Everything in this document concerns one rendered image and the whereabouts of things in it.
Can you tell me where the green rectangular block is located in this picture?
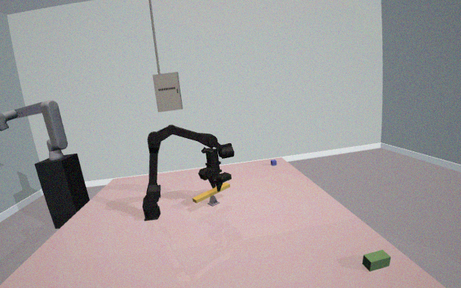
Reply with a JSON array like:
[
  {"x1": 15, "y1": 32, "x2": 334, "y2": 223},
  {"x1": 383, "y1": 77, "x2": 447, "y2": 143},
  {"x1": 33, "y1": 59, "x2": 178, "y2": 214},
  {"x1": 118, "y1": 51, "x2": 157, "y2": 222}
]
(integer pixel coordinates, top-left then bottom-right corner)
[{"x1": 362, "y1": 249, "x2": 390, "y2": 272}]

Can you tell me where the yellow bar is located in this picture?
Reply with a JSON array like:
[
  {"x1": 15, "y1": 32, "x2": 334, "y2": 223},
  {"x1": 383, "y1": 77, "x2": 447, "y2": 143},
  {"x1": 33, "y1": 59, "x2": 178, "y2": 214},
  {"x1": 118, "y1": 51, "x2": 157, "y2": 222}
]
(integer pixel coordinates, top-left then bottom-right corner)
[{"x1": 193, "y1": 183, "x2": 230, "y2": 203}]

